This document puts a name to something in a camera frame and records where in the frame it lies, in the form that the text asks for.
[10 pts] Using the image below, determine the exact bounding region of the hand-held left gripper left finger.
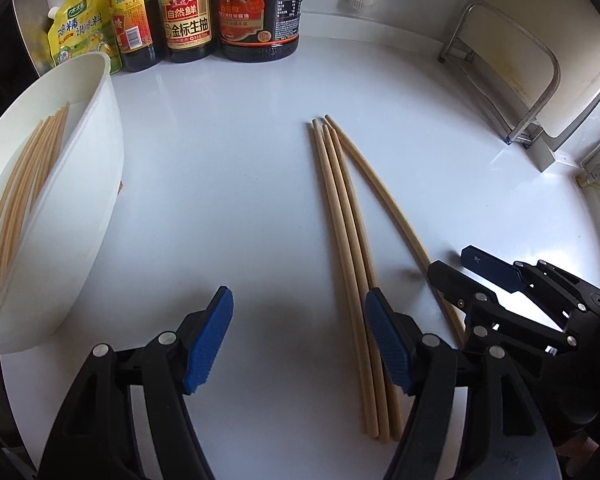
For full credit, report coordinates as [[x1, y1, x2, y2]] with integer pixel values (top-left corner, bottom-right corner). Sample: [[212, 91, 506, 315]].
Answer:
[[37, 286, 234, 480]]

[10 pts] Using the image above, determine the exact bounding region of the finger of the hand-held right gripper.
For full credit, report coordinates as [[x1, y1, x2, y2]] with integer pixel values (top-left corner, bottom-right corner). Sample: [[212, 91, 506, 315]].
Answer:
[[426, 260, 578, 356], [461, 246, 600, 333]]

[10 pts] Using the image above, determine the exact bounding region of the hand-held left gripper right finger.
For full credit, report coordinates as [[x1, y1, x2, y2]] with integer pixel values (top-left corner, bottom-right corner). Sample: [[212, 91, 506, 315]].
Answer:
[[364, 287, 563, 480]]

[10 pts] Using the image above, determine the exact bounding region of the wooden chopstick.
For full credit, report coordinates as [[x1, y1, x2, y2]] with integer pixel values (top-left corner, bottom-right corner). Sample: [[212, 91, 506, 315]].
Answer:
[[318, 118, 390, 445], [311, 120, 377, 436], [323, 128, 403, 442], [325, 115, 467, 346]]

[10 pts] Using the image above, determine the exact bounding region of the white plastic container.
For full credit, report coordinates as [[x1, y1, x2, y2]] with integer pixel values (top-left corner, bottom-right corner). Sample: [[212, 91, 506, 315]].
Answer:
[[0, 51, 126, 356]]

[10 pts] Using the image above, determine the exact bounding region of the bundle of wooden chopsticks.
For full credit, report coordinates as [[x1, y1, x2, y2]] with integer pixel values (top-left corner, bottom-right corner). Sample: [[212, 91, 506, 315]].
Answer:
[[0, 101, 72, 318]]

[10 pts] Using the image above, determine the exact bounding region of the metal rack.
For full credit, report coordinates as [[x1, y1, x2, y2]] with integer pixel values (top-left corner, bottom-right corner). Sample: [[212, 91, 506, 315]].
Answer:
[[440, 0, 561, 146]]

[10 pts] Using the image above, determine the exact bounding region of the white power strip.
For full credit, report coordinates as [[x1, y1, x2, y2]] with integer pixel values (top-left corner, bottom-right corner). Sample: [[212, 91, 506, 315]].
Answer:
[[575, 145, 600, 191]]

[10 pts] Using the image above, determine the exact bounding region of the white cutting board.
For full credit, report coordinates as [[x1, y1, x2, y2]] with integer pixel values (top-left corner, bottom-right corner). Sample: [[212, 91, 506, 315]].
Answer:
[[462, 0, 600, 136]]

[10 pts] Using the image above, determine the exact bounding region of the clear soy sauce bottle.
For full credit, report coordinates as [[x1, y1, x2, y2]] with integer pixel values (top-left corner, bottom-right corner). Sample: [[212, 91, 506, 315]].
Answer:
[[159, 0, 217, 63]]

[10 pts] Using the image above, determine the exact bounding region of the dark sauce jug red cap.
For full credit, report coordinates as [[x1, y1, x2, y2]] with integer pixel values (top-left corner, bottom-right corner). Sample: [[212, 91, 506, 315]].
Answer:
[[217, 0, 307, 63]]

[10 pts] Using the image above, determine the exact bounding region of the vinegar bottle with red label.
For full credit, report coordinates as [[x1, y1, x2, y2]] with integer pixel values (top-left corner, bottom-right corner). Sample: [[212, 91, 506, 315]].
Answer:
[[105, 0, 167, 72]]

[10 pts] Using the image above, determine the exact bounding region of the yellow seasoning pouch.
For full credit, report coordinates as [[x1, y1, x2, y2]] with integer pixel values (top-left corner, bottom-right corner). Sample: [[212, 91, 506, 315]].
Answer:
[[46, 0, 122, 74]]

